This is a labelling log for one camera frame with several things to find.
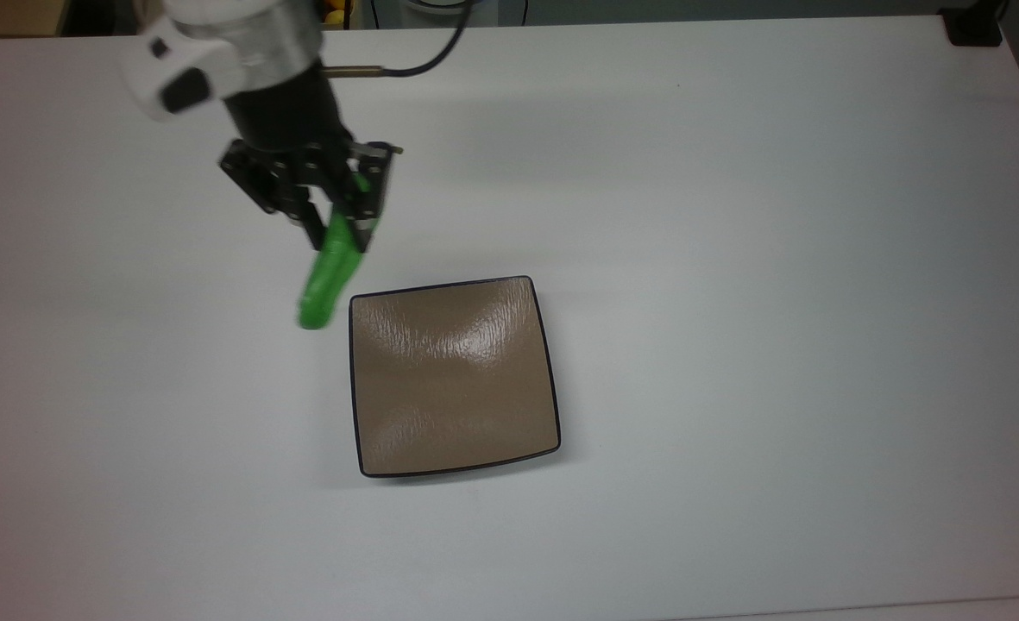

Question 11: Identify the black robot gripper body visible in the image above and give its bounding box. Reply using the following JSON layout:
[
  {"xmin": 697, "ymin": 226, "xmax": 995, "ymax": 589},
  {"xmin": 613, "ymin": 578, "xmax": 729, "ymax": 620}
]
[{"xmin": 219, "ymin": 65, "xmax": 394, "ymax": 227}]

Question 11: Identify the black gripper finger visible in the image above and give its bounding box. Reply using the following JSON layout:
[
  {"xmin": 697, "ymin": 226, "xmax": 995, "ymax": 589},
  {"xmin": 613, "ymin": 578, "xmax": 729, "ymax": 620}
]
[
  {"xmin": 347, "ymin": 145, "xmax": 394, "ymax": 256},
  {"xmin": 300, "ymin": 200, "xmax": 332, "ymax": 253}
]

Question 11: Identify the black table clamp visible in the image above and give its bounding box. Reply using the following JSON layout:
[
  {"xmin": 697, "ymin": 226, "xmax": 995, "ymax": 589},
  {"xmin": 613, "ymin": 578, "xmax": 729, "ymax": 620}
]
[{"xmin": 943, "ymin": 0, "xmax": 1007, "ymax": 47}]

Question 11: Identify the green chili pepper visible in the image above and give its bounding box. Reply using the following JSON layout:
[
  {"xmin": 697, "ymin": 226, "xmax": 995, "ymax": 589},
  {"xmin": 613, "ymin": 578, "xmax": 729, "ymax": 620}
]
[{"xmin": 296, "ymin": 172, "xmax": 368, "ymax": 331}]

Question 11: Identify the black cable with brass plug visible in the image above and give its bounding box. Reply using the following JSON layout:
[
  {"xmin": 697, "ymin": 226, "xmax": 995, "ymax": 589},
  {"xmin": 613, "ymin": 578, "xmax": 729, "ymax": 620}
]
[{"xmin": 324, "ymin": 0, "xmax": 475, "ymax": 80}]

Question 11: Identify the square brown ceramic plate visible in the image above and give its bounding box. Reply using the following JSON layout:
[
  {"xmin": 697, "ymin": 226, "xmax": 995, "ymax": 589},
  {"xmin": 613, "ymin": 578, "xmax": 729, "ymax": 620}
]
[{"xmin": 349, "ymin": 276, "xmax": 562, "ymax": 480}]

